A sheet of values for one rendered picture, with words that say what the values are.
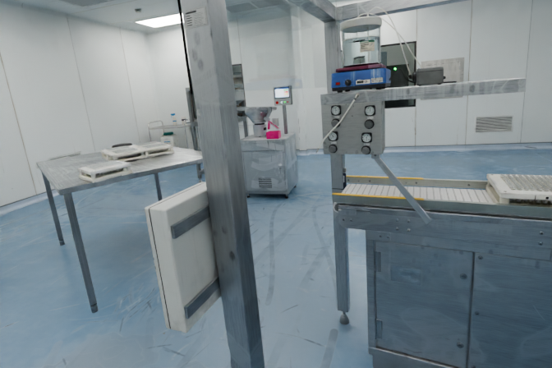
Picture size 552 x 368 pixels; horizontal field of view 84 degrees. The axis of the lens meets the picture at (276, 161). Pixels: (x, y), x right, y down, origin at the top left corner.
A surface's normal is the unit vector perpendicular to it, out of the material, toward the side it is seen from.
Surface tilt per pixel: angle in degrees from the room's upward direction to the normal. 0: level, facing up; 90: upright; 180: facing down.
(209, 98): 90
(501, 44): 90
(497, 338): 90
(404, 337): 90
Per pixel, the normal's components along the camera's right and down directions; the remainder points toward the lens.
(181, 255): 0.91, 0.01
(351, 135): -0.41, 0.22
